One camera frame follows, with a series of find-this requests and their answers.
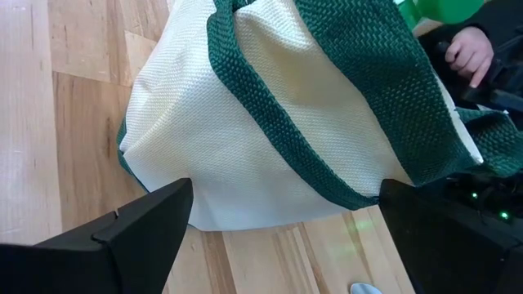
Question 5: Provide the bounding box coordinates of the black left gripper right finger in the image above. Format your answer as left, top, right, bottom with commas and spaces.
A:
378, 178, 523, 294

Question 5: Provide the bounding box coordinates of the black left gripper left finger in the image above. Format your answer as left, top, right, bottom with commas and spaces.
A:
0, 177, 194, 294

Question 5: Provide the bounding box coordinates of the wooden-handled steel trowel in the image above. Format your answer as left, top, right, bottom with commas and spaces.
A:
350, 282, 384, 294

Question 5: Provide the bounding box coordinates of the cream canvas bag green trim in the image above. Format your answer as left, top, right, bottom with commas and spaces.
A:
115, 0, 523, 233

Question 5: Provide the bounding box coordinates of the green plastic spray bottle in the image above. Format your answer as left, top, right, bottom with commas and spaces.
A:
398, 0, 486, 26

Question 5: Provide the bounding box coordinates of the person's hand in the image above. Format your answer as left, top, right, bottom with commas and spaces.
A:
444, 25, 495, 89

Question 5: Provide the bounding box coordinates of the black teleoperation handle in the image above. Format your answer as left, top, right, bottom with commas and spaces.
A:
435, 38, 523, 112

